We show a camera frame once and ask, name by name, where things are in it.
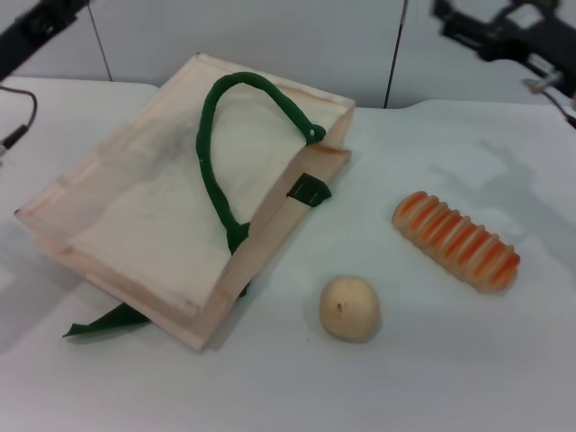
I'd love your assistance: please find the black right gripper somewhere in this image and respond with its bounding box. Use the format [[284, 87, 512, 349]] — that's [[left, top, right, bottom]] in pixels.
[[430, 0, 576, 96]]

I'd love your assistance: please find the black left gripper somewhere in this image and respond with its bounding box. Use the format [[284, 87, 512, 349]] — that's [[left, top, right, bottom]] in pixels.
[[0, 0, 91, 83]]

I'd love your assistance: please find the cream handbag with green handles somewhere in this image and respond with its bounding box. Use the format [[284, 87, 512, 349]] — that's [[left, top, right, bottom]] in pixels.
[[13, 52, 356, 356]]

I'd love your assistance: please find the orange striped bread loaf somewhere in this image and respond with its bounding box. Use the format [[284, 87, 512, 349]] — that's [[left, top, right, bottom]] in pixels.
[[391, 190, 522, 295]]

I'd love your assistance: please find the beige round fruit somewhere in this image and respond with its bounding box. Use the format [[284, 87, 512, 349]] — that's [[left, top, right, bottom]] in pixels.
[[319, 274, 382, 345]]

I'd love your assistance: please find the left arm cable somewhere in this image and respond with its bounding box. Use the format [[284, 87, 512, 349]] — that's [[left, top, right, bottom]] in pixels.
[[0, 84, 40, 157]]

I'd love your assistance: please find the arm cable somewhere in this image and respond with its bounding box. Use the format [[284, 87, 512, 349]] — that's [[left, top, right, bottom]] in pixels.
[[521, 74, 576, 130], [0, 84, 40, 157]]

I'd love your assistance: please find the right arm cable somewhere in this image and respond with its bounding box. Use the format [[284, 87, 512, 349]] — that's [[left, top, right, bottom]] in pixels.
[[521, 74, 576, 130]]

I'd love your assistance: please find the thin black cable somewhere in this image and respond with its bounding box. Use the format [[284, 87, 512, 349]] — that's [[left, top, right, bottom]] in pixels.
[[383, 0, 410, 110]]

